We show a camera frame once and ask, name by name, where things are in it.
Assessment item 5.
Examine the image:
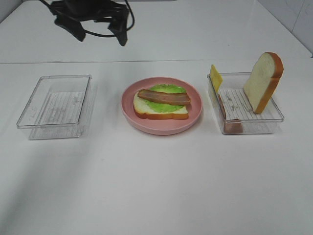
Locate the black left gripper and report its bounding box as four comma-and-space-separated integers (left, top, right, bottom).
50, 0, 130, 46

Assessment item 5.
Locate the white bread slice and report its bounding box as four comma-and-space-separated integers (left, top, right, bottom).
243, 52, 284, 114
133, 91, 189, 120

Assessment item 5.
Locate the green lettuce leaf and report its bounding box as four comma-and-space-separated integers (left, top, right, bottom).
144, 84, 186, 113

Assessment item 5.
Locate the brown bacon strip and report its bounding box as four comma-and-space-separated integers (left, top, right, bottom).
218, 94, 243, 134
137, 89, 191, 105

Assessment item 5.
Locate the clear left plastic container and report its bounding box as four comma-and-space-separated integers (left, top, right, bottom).
16, 75, 93, 140

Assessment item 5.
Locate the clear plastic container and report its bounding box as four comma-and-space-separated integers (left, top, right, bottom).
207, 72, 284, 135
16, 75, 93, 140

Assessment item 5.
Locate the pink round plate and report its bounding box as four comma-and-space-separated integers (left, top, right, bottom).
121, 77, 203, 135

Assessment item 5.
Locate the yellow cheese slice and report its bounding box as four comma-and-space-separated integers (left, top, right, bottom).
209, 64, 223, 93

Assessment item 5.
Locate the clear right plastic container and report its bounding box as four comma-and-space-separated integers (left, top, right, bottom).
207, 72, 284, 135

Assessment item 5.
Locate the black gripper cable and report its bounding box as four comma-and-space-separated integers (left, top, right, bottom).
39, 0, 136, 39

